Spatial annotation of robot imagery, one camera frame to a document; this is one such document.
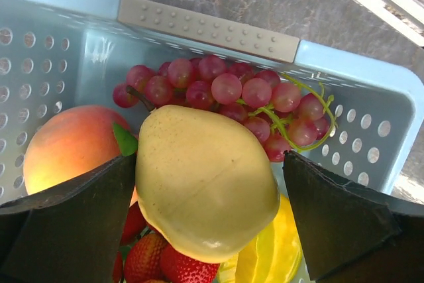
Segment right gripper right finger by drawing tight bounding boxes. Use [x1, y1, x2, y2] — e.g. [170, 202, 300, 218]
[283, 151, 423, 282]

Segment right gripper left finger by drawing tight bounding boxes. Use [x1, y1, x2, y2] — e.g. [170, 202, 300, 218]
[1, 155, 136, 282]

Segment red strawberries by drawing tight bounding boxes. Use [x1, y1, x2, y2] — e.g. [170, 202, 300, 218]
[111, 203, 219, 282]

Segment orange peach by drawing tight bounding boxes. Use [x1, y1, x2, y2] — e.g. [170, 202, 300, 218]
[23, 105, 130, 195]

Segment yellow pear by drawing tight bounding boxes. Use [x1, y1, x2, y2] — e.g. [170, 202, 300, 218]
[135, 105, 280, 263]

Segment yellow starfruit slice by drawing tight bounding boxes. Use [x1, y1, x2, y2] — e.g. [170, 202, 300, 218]
[217, 196, 302, 283]

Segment red grape bunch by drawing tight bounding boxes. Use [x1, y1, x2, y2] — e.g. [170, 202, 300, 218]
[112, 55, 337, 162]

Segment light blue plastic basket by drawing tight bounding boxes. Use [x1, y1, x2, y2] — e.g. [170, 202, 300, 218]
[1, 0, 423, 205]

